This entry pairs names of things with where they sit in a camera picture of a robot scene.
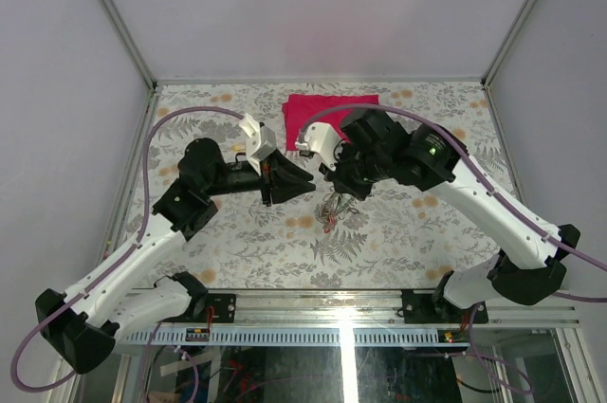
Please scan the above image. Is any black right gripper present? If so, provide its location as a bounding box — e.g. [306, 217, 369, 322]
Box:
[319, 139, 390, 201]

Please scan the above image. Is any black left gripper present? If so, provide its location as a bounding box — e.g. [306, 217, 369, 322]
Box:
[206, 148, 318, 207]

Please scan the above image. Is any grey disc with key rings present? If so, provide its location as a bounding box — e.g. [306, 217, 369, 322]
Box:
[315, 192, 359, 233]

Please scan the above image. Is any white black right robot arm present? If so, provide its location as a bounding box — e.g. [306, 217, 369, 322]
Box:
[302, 109, 579, 322]

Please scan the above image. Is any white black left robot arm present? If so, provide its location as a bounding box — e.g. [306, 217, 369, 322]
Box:
[35, 138, 315, 375]

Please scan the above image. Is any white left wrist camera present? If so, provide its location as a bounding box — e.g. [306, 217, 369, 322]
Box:
[239, 114, 277, 175]

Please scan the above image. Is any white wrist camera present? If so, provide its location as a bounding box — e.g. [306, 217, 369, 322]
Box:
[239, 114, 277, 175]
[295, 122, 343, 172]

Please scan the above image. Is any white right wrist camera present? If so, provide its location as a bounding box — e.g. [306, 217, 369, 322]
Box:
[295, 122, 343, 172]

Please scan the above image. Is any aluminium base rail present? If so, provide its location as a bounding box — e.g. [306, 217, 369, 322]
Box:
[69, 286, 583, 328]

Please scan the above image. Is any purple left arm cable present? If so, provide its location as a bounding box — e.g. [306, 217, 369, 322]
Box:
[9, 106, 246, 393]

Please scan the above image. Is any white slotted cable duct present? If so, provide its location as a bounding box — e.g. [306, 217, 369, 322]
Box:
[120, 325, 469, 348]

